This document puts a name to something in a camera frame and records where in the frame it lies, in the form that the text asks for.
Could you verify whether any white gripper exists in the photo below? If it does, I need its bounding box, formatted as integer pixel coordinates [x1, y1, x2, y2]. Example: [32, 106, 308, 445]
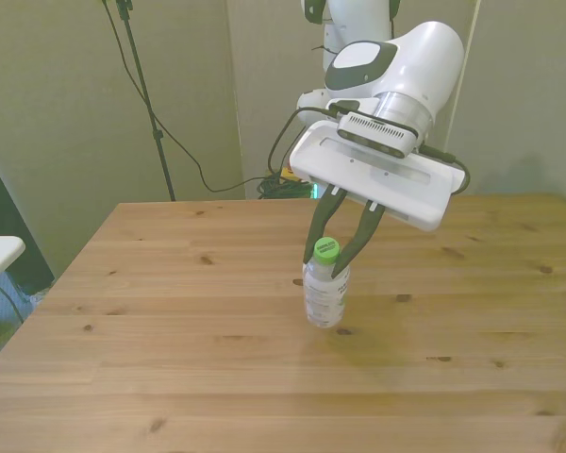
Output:
[288, 119, 467, 280]

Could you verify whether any clear bottle with green cap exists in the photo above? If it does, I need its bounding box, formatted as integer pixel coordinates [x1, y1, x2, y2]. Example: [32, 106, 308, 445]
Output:
[302, 235, 351, 328]

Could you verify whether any black tripod pole stand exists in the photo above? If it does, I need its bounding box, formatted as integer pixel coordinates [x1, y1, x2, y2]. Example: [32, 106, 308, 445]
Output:
[115, 0, 177, 202]

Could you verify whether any green coiled cable bundle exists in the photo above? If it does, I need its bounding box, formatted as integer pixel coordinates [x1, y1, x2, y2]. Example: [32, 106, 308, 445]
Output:
[257, 172, 315, 200]

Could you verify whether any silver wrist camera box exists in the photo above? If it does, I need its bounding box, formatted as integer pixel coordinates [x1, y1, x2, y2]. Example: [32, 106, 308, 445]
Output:
[335, 111, 419, 157]

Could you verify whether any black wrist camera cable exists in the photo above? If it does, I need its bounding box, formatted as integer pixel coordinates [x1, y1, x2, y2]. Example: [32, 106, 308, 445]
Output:
[268, 98, 472, 195]

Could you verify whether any black tripod camera cable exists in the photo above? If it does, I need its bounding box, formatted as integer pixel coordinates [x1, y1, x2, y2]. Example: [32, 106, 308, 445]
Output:
[101, 0, 284, 193]

